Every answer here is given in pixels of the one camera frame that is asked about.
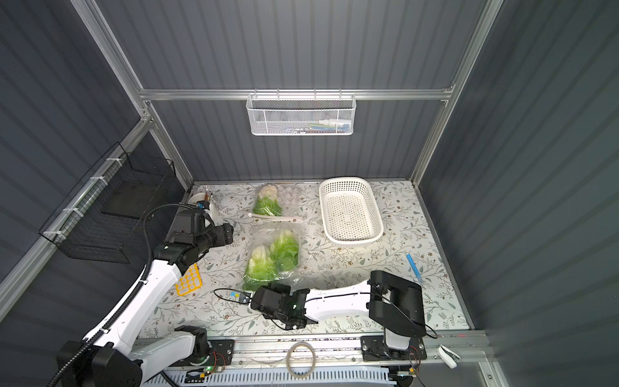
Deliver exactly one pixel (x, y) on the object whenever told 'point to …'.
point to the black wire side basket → (104, 218)
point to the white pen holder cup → (213, 210)
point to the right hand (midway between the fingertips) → (270, 291)
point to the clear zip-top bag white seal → (289, 197)
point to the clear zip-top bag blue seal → (265, 235)
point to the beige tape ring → (288, 359)
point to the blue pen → (415, 269)
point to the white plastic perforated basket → (349, 210)
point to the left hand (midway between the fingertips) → (223, 230)
